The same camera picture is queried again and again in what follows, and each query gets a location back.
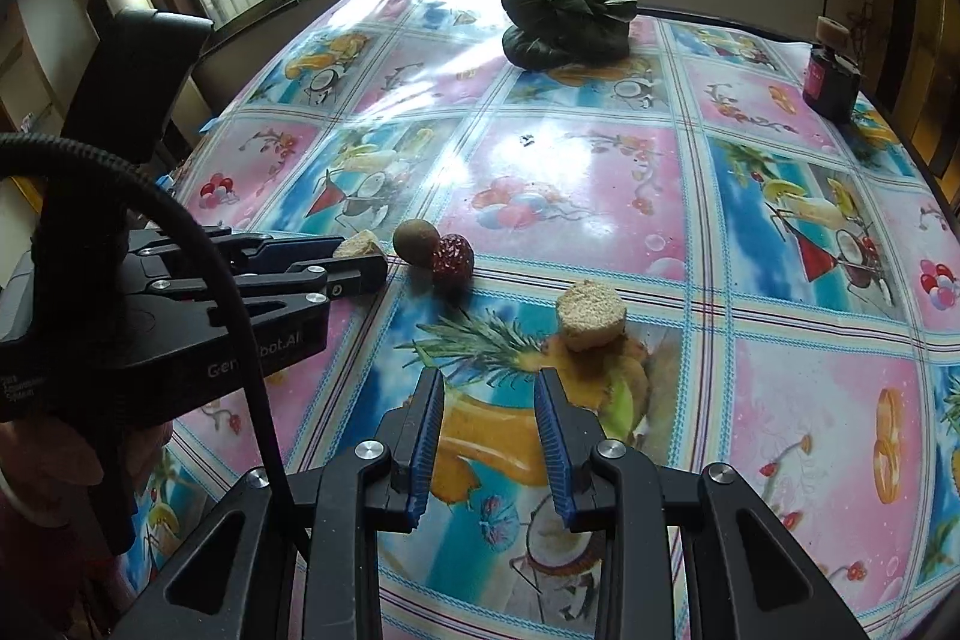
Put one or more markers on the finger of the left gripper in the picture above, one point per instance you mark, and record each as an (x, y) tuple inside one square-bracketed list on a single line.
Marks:
[(333, 278), (245, 252)]

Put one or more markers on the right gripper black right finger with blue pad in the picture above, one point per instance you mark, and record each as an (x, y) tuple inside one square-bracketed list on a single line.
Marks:
[(600, 485)]

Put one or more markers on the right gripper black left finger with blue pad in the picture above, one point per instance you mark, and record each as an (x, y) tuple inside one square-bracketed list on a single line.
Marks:
[(379, 486)]

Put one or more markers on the beige cake piece on table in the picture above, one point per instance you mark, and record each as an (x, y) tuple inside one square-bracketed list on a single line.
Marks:
[(362, 244)]

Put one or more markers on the brown longan on table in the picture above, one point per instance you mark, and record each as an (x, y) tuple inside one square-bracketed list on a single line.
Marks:
[(414, 241)]

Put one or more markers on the dark red date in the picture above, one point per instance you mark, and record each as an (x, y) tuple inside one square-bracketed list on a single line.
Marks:
[(452, 263)]

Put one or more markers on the beige round cake on table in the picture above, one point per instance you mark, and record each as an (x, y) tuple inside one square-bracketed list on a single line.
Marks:
[(590, 314)]

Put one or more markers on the colourful fruit print tablecloth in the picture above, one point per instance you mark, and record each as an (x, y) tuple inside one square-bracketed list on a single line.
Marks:
[(791, 293)]

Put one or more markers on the dark green leafy vegetable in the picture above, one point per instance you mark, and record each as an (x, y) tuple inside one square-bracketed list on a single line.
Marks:
[(548, 34)]

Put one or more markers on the dark jar pink label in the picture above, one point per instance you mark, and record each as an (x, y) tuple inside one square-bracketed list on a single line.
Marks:
[(832, 77)]

